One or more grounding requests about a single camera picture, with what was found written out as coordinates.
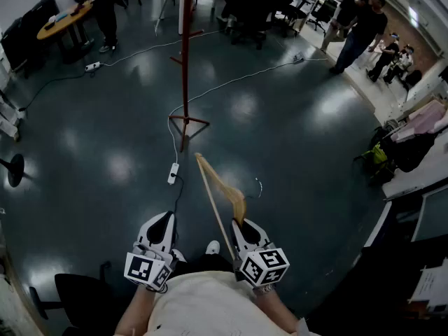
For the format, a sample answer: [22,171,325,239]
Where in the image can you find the black desk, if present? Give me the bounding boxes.
[307,218,448,336]

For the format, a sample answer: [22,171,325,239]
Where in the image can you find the white pole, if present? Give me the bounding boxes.
[153,0,176,37]

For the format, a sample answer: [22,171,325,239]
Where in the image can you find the white framed glass panel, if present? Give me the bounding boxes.
[363,183,448,248]

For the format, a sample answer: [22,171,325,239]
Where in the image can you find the yellow-green bag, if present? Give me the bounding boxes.
[353,141,395,185]

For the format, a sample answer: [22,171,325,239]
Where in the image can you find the black trousers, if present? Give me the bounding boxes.
[173,253,239,278]

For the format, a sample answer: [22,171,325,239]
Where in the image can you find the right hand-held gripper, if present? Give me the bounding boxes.
[231,218,291,289]

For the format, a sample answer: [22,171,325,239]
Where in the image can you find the black pedestal round table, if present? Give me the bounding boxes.
[0,153,26,189]

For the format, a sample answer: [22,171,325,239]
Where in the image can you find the black office chair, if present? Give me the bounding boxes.
[230,0,278,51]
[307,0,339,33]
[274,0,311,36]

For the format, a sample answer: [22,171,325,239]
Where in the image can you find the person's right white shoe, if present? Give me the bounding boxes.
[204,239,222,257]

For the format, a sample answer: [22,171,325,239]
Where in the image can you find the pink garment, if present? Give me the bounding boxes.
[390,99,448,143]

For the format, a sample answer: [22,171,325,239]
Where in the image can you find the person's right forearm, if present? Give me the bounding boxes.
[252,285,302,333]

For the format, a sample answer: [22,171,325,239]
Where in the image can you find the person's left forearm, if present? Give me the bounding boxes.
[113,284,165,336]

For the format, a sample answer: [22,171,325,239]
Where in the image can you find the silver wrist watch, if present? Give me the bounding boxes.
[252,283,278,296]

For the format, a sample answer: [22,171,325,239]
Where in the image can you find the black bag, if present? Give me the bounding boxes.
[383,131,438,174]

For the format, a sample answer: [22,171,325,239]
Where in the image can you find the red-brown wooden coat stand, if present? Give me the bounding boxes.
[168,0,211,153]

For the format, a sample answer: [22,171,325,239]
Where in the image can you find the cream knit sweater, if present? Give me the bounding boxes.
[115,269,321,336]

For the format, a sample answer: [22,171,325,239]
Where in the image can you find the wooden clothes hanger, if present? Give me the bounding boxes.
[194,151,263,262]

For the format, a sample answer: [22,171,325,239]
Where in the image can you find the white table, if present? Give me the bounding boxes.
[381,141,448,201]

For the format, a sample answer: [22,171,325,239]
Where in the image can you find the black equipment case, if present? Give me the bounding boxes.
[20,0,60,48]
[0,16,36,74]

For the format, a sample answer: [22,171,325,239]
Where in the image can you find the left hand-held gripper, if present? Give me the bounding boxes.
[124,211,178,293]

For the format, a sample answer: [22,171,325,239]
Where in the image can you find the white cart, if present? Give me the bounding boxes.
[0,89,27,143]

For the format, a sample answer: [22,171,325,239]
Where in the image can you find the round wooden table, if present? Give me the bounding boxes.
[36,0,94,64]

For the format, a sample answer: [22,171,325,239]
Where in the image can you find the white power cable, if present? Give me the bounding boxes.
[167,58,305,166]
[99,28,227,68]

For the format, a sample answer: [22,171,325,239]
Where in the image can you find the black power cable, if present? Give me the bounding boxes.
[173,174,186,214]
[19,69,92,113]

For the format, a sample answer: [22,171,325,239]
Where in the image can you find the white paper sheet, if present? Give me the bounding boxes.
[407,256,448,315]

